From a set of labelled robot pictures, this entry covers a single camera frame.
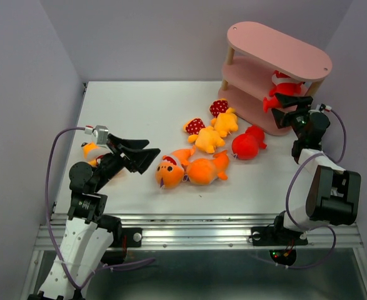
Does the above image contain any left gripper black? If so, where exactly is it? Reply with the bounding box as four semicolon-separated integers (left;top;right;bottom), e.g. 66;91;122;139
93;133;160;191

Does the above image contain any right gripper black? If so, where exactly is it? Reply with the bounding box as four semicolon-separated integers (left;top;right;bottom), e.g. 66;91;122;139
270;92;312;141

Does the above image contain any red shark plush front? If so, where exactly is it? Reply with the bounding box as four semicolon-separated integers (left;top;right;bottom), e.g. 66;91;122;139
263;70;305;113

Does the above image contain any red shark plush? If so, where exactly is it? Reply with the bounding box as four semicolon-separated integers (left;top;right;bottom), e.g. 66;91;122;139
231;125;267;160
263;70;305;113

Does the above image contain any yellow plush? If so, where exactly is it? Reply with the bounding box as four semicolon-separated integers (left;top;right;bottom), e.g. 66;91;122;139
209;98;239;138
81;142;109;168
183;117;225;154

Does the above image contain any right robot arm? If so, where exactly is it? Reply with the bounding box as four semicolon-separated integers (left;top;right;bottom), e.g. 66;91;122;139
270;93;361;244

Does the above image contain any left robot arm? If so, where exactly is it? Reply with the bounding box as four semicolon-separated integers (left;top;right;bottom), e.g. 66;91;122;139
28;134;161;299

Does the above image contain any pink three-tier shelf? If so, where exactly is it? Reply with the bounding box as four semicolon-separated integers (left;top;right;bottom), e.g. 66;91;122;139
218;21;333;136

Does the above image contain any orange shark plush back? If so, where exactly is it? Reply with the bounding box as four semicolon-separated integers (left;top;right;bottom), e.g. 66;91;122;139
186;150;229;185

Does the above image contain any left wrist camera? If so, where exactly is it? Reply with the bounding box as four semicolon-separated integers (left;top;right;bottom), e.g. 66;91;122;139
92;125;109;146

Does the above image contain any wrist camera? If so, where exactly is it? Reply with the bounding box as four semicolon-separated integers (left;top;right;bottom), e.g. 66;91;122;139
315;103;331;113
92;125;109;146

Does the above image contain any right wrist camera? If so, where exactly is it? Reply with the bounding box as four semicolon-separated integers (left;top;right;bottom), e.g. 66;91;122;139
315;103;331;113

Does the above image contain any orange shark plush facing camera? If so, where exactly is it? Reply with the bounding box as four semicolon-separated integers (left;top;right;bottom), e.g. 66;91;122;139
154;146;196;189

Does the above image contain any aluminium rail frame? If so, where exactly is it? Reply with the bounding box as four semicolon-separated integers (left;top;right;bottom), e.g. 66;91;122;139
34;214;363;251

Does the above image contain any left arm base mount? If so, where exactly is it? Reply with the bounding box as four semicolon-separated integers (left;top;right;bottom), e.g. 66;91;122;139
101;227;143;265

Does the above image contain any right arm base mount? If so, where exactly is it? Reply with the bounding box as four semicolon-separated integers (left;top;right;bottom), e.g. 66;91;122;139
249;225;308;266

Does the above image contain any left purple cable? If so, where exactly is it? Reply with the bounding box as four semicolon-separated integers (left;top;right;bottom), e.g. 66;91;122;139
45;126;156;290

